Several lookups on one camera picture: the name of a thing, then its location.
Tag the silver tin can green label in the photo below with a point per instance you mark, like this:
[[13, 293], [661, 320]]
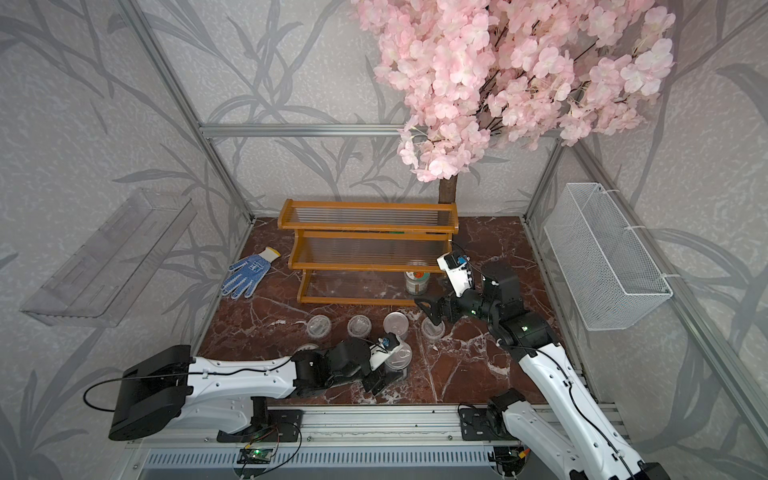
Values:
[[396, 323]]

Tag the orange wooden three-tier shelf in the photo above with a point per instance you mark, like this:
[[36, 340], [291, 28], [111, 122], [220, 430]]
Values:
[[357, 253]]

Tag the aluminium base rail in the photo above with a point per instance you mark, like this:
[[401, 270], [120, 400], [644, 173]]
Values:
[[389, 425]]

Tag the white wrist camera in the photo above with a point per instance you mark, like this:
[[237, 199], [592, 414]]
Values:
[[458, 270], [383, 349]]

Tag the blue white work glove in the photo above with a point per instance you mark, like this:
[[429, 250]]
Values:
[[246, 274]]

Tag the aluminium frame post left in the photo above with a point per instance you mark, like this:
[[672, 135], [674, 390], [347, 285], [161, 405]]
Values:
[[137, 22]]

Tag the pink blossom tree crown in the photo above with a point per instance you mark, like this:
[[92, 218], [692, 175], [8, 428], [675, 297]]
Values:
[[478, 73]]

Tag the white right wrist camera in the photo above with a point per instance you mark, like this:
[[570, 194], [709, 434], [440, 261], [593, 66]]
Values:
[[458, 270]]

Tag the clear acrylic wall shelf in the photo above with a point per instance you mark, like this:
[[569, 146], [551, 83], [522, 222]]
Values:
[[99, 283]]

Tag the aluminium horizontal back bar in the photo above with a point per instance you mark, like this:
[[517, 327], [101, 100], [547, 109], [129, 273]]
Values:
[[299, 130]]

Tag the clear seed jar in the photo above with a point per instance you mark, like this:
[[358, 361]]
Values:
[[359, 326], [319, 327]]

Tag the brown tree trunk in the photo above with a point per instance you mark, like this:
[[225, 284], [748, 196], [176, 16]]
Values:
[[447, 190]]

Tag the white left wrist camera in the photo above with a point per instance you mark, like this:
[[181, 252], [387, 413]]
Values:
[[383, 349]]

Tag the aluminium frame post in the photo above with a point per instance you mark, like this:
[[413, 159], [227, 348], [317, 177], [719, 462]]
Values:
[[547, 174], [137, 22]]

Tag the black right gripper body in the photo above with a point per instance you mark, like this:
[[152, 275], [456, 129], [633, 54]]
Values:
[[472, 304]]

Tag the jar red green label bottom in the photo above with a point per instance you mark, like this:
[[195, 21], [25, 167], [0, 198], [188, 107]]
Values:
[[417, 277]]

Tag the clear seed jar shelf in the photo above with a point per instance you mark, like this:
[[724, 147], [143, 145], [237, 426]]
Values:
[[431, 332]]

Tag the aluminium frame post right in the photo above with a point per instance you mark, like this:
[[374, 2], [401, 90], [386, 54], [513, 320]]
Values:
[[547, 174]]

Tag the circuit board right with wires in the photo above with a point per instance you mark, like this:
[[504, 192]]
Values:
[[509, 462]]

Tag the green circuit board left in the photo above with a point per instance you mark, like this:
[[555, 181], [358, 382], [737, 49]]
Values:
[[255, 456]]

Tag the jar with red green lid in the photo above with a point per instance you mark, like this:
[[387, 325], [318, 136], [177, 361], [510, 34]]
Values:
[[307, 347]]

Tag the tall can green white label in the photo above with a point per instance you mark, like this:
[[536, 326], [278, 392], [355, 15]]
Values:
[[400, 359]]

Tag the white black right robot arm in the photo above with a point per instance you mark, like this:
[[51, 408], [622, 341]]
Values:
[[586, 446]]

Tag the white wire mesh basket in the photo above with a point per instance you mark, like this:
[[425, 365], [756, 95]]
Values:
[[612, 279]]

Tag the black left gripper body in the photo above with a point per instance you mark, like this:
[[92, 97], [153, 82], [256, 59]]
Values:
[[374, 383]]

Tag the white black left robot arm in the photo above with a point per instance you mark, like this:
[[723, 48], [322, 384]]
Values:
[[174, 389]]

